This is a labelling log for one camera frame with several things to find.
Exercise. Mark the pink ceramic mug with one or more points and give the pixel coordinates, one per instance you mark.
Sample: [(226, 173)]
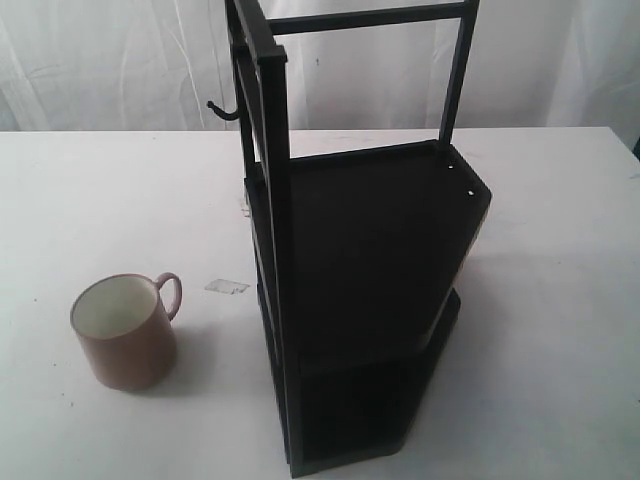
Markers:
[(123, 324)]

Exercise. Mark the black metal hook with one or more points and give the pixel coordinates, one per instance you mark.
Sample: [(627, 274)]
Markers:
[(221, 113)]

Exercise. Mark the black two-tier metal rack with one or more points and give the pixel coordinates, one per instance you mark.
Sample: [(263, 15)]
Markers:
[(356, 252)]

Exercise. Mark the clear tape piece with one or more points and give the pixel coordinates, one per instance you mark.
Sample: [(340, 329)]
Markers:
[(226, 287)]

